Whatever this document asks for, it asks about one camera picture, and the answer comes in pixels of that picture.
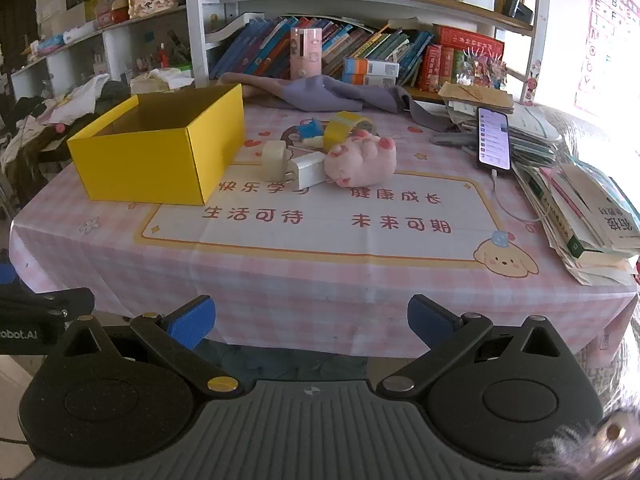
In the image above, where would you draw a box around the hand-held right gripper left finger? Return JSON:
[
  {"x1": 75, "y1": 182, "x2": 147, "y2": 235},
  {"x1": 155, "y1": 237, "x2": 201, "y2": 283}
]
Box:
[{"x1": 54, "y1": 295, "x2": 242, "y2": 401}]

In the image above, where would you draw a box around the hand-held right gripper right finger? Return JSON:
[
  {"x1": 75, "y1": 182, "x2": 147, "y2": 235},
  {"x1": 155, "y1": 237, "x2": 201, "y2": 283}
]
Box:
[{"x1": 376, "y1": 294, "x2": 575, "y2": 401}]

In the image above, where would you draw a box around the yellow cardboard box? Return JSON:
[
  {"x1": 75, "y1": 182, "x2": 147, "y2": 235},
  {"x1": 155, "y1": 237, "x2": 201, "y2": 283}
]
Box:
[{"x1": 66, "y1": 83, "x2": 246, "y2": 207}]

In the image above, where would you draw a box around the pink pig plush toy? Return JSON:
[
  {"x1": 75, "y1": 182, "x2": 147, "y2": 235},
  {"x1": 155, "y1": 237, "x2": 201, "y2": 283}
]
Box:
[{"x1": 323, "y1": 129, "x2": 398, "y2": 187}]

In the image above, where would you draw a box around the translucent white tape roll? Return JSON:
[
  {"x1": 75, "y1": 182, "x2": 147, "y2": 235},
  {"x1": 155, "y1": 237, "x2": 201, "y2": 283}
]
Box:
[{"x1": 261, "y1": 140, "x2": 290, "y2": 179}]

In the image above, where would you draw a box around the white power adapter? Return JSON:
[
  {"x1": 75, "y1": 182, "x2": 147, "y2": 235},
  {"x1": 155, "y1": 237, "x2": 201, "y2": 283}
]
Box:
[{"x1": 286, "y1": 152, "x2": 328, "y2": 187}]

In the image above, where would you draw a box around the yellow tape roll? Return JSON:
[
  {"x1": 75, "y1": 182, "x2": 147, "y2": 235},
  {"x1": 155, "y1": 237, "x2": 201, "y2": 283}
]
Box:
[{"x1": 322, "y1": 111, "x2": 376, "y2": 152}]

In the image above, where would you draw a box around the pink checked tablecloth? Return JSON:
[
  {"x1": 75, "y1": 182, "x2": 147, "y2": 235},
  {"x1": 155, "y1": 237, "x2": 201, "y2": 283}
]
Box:
[{"x1": 9, "y1": 95, "x2": 638, "y2": 358}]

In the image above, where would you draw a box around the stack of workbooks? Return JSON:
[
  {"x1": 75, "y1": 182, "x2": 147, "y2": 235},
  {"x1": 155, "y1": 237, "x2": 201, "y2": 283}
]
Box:
[{"x1": 512, "y1": 160, "x2": 640, "y2": 286}]

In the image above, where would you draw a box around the smartphone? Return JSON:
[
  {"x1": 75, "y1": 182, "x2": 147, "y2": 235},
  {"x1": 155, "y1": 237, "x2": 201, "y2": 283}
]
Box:
[{"x1": 476, "y1": 106, "x2": 512, "y2": 172}]

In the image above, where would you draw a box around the person's fluffy grey clothing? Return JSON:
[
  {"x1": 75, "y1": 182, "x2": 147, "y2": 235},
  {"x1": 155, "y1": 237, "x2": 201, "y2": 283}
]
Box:
[{"x1": 532, "y1": 400, "x2": 640, "y2": 480}]

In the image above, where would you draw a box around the white garment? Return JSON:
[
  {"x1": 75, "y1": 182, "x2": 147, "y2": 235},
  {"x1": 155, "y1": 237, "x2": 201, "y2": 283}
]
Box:
[{"x1": 40, "y1": 74, "x2": 110, "y2": 126}]

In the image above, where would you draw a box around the pile of papers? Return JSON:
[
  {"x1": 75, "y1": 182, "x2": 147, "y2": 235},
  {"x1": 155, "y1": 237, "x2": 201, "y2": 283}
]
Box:
[{"x1": 430, "y1": 100, "x2": 563, "y2": 166}]

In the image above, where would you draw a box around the dark garment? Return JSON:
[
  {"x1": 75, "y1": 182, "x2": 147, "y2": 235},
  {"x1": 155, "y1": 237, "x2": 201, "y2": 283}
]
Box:
[{"x1": 100, "y1": 80, "x2": 132, "y2": 111}]

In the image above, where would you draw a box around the blue and white toy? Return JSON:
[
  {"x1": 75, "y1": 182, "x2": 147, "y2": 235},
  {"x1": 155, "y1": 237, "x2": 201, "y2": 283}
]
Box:
[{"x1": 289, "y1": 118, "x2": 328, "y2": 153}]

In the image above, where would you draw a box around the brown envelope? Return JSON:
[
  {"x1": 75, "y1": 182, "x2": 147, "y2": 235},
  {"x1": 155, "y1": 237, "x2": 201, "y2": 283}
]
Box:
[{"x1": 439, "y1": 81, "x2": 515, "y2": 113}]

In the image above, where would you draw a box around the cream tissue box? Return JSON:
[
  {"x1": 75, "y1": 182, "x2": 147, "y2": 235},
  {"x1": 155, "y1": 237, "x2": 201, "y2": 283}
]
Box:
[{"x1": 130, "y1": 67, "x2": 195, "y2": 95}]

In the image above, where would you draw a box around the white and orange carton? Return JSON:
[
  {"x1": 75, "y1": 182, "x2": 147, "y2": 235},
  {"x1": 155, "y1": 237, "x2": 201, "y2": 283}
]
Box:
[
  {"x1": 342, "y1": 74, "x2": 398, "y2": 87},
  {"x1": 344, "y1": 57, "x2": 401, "y2": 77}
]

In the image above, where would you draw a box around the grey purple cloth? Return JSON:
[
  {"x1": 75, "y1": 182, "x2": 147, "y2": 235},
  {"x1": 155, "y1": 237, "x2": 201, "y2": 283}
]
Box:
[{"x1": 277, "y1": 75, "x2": 451, "y2": 133}]

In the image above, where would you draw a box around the low white shelf unit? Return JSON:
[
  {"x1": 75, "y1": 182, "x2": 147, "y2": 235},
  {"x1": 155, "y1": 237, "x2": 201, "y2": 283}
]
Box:
[{"x1": 10, "y1": 5, "x2": 196, "y2": 101}]

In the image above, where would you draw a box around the colourful paper decoration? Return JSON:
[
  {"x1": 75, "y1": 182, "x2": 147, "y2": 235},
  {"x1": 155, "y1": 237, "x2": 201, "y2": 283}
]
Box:
[{"x1": 462, "y1": 49, "x2": 508, "y2": 92}]

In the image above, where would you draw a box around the row of slanted books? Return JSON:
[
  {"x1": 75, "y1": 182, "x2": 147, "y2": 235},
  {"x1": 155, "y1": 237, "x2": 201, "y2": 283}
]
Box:
[{"x1": 210, "y1": 17, "x2": 436, "y2": 86}]

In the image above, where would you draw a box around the red book set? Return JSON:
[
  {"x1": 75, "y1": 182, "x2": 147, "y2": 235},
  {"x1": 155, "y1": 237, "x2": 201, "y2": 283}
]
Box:
[{"x1": 417, "y1": 25, "x2": 506, "y2": 93}]

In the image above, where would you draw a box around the pink tumbler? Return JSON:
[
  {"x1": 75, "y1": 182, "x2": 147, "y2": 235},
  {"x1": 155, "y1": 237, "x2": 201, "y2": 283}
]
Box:
[{"x1": 291, "y1": 27, "x2": 323, "y2": 81}]

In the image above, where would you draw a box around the white bookshelf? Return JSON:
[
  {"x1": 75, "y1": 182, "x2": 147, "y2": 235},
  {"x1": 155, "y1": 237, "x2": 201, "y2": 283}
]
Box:
[{"x1": 185, "y1": 0, "x2": 551, "y2": 106}]

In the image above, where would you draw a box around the small black box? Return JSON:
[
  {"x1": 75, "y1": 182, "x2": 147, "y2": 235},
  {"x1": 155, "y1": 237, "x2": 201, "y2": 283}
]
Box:
[{"x1": 502, "y1": 0, "x2": 533, "y2": 23}]

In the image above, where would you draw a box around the white charging cable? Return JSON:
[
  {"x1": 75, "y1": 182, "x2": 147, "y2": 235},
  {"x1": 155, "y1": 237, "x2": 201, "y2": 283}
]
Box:
[{"x1": 490, "y1": 169, "x2": 543, "y2": 223}]

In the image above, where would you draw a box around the alphabet wall poster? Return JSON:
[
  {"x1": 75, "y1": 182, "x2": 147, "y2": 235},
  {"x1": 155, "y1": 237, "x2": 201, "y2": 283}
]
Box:
[{"x1": 575, "y1": 0, "x2": 640, "y2": 116}]

